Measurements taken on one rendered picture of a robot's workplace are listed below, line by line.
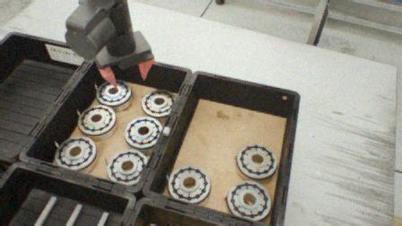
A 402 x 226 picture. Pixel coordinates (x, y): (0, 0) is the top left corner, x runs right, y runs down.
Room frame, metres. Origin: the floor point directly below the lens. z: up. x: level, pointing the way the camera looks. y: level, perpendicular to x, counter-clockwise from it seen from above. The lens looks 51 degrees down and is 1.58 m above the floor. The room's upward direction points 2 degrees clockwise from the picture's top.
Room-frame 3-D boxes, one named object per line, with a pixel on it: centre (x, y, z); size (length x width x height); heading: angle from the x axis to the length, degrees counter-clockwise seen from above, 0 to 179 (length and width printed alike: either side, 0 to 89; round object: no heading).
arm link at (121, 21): (0.50, 0.16, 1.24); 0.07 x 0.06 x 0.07; 160
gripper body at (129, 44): (0.50, 0.16, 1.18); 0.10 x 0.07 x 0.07; 120
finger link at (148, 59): (0.51, 0.14, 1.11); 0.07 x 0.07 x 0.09; 30
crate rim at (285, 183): (0.46, -0.07, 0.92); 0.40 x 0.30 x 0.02; 165
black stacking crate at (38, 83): (0.62, 0.51, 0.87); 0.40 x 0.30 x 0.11; 165
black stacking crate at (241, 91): (0.46, -0.07, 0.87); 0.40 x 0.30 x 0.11; 165
